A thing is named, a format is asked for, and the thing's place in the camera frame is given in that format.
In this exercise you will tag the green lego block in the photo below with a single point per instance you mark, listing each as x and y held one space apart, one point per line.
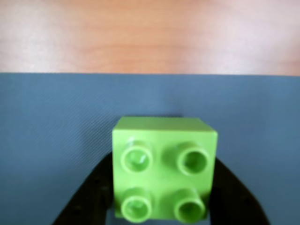
164 136

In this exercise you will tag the grey table mat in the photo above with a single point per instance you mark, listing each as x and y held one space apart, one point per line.
47 105

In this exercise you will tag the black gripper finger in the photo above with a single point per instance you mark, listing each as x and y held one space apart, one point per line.
234 201
89 194

